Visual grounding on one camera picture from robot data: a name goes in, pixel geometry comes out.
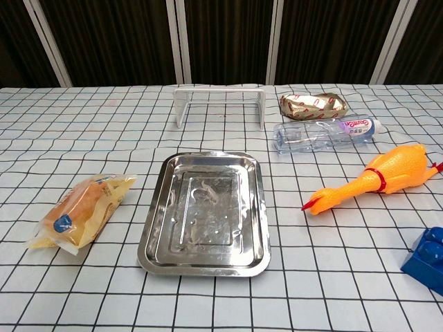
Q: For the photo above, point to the clear plastic water bottle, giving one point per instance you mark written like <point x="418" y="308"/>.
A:
<point x="318" y="135"/>

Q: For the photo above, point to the yellow rubber chicken toy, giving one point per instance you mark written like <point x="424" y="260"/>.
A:
<point x="384" y="174"/>

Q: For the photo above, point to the white plastic rack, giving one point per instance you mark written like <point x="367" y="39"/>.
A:
<point x="221" y="92"/>

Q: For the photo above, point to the white black grid tablecloth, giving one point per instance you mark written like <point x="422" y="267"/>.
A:
<point x="221" y="301"/>

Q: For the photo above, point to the blue plastic block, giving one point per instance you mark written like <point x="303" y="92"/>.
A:
<point x="427" y="259"/>

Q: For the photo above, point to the gold foil snack packet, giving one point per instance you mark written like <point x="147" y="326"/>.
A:
<point x="311" y="105"/>

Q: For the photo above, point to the stainless steel rectangular tray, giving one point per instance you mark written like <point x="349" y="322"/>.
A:
<point x="207" y="214"/>

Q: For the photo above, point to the bread in yellow plastic bag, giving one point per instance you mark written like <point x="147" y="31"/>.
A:
<point x="80" y="209"/>

